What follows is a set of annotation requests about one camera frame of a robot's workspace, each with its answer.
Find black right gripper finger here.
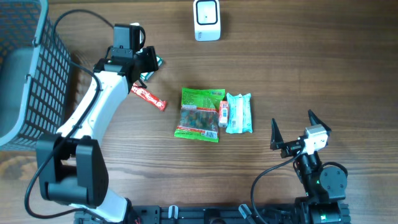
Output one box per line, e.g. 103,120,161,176
270,118,284,151
308,110,331,134

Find green white small packet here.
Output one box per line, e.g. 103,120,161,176
141,55,164,82

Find red chocolate bar wrapper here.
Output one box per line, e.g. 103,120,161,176
131,83,167,111

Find mint green wipes packet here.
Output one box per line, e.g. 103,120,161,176
226,93,252,134

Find small orange white box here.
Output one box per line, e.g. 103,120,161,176
218,101,229,128

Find green gummy candy bag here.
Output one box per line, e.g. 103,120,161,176
174,88,225,142

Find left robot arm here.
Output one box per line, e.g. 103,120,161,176
32,23,159,223

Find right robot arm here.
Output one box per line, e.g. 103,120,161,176
270,110,351,224

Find white barcode scanner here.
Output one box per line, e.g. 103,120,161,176
193,0,221,42

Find grey mesh plastic basket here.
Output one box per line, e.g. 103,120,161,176
1,0,71,151

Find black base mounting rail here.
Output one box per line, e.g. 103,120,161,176
73,203,351,224

